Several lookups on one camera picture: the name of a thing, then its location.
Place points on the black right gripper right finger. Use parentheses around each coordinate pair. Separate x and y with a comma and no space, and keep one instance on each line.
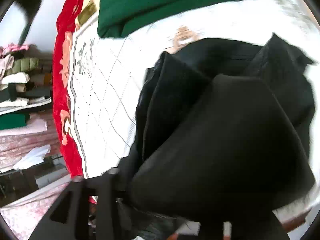
(265,225)

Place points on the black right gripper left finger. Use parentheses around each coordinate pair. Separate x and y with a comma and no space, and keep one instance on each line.
(68,216)

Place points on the black jacket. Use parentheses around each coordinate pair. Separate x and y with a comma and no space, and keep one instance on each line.
(222,131)

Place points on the shelf with folded clothes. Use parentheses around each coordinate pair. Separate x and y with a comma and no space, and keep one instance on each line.
(26,87)

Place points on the white quilted bed sheet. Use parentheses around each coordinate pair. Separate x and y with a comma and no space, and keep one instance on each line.
(107,75)

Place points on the red floral blanket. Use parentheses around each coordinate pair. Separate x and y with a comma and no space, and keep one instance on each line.
(66,25)

